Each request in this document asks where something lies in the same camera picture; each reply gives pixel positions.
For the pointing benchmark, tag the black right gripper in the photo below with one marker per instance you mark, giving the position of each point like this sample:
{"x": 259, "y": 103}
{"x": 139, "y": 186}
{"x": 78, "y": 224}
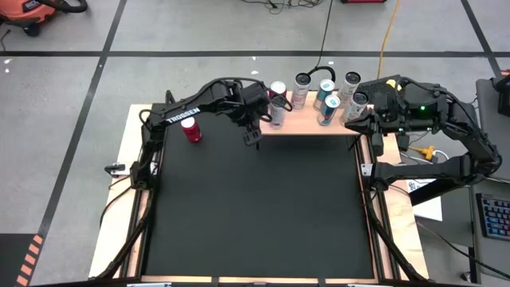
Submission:
{"x": 392, "y": 117}

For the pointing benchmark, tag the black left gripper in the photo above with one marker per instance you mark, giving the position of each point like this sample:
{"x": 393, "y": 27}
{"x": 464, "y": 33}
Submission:
{"x": 255, "y": 101}

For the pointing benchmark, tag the white Celsius can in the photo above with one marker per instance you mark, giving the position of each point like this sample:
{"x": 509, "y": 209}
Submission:
{"x": 347, "y": 89}
{"x": 277, "y": 117}

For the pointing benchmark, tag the Celsius Tropical Vibe can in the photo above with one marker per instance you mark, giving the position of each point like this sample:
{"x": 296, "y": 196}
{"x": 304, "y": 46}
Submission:
{"x": 352, "y": 109}

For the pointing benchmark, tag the red Coca-Cola Zero can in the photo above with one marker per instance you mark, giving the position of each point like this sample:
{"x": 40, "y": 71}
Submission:
{"x": 192, "y": 131}
{"x": 278, "y": 88}

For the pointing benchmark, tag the Celsius Peach Vibe can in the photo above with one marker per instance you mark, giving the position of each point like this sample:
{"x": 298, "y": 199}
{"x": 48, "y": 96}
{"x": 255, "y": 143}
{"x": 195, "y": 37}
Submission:
{"x": 299, "y": 93}

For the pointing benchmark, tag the blue Red Bull can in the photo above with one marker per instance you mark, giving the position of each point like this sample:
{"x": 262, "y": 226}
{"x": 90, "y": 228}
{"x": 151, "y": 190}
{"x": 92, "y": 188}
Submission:
{"x": 323, "y": 93}
{"x": 327, "y": 113}

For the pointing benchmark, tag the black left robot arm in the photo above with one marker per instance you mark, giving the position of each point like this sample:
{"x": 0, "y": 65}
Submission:
{"x": 179, "y": 116}

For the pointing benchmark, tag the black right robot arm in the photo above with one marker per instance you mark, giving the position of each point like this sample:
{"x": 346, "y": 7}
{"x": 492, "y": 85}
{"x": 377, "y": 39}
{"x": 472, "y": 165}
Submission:
{"x": 430, "y": 171}

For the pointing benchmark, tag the wooden shelf black legs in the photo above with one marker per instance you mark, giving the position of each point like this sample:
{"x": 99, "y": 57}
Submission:
{"x": 303, "y": 127}

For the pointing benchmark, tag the black power brick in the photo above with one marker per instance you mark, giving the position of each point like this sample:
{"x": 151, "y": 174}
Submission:
{"x": 403, "y": 141}

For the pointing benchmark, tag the yellow power splitter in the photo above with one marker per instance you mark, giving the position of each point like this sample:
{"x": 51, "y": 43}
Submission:
{"x": 426, "y": 151}

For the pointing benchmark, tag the white paper sheet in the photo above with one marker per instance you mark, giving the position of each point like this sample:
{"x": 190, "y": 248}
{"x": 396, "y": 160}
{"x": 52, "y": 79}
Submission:
{"x": 428, "y": 207}

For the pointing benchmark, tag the black desk device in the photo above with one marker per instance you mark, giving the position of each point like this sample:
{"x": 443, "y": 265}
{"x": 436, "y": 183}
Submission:
{"x": 504, "y": 99}

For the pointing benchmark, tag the black keyboard coloured keys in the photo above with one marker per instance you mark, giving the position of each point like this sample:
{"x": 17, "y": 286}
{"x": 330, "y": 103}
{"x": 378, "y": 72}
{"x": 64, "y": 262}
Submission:
{"x": 498, "y": 217}

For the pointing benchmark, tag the black white clamp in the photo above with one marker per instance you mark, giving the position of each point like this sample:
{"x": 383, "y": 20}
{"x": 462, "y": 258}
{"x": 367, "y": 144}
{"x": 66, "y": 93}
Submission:
{"x": 114, "y": 169}

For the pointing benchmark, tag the gray desk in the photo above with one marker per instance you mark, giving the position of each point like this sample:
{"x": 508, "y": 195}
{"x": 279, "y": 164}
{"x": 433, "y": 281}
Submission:
{"x": 486, "y": 255}

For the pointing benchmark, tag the orange shop vacuum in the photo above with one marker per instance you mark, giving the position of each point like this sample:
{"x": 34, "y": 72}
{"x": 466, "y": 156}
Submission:
{"x": 24, "y": 14}

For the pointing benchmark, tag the black orange hazard floor mat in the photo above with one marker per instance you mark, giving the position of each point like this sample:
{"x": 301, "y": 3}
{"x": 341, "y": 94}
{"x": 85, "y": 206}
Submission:
{"x": 10, "y": 255}

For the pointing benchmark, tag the white corner bracket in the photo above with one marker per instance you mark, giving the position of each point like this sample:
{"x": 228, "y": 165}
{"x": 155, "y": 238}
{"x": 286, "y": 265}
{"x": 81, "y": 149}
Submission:
{"x": 366, "y": 169}

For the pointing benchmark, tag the black aluminium table frame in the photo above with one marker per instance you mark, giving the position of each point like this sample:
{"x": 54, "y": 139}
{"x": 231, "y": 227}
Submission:
{"x": 215, "y": 106}

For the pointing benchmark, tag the white metal bracket strip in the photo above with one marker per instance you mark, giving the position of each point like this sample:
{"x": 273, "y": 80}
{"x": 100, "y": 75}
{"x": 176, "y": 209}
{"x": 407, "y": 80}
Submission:
{"x": 149, "y": 285}
{"x": 370, "y": 285}

